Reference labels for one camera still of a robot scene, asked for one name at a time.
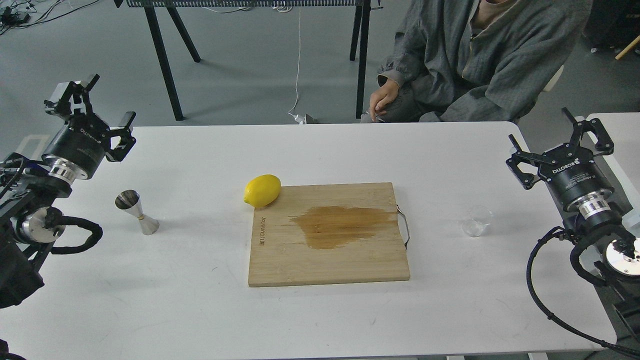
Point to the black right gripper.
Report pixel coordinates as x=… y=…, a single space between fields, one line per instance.
x=575 y=182

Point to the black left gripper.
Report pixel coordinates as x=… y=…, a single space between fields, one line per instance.
x=85 y=140

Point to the steel double jigger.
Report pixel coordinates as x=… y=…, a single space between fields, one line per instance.
x=130 y=202

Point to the clear glass measuring cup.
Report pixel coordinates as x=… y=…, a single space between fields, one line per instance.
x=477 y=221

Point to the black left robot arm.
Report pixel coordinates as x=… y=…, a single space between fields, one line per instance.
x=31 y=227

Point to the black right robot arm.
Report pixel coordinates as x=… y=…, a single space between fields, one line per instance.
x=604 y=252

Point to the person's right hand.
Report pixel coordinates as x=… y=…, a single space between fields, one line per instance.
x=380 y=99

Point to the white side table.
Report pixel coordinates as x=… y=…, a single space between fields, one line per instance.
x=622 y=167

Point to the person in grey jacket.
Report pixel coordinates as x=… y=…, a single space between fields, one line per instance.
x=478 y=60

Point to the yellow lemon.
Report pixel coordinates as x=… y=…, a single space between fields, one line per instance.
x=262 y=190

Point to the bamboo cutting board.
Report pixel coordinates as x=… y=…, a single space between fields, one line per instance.
x=328 y=234

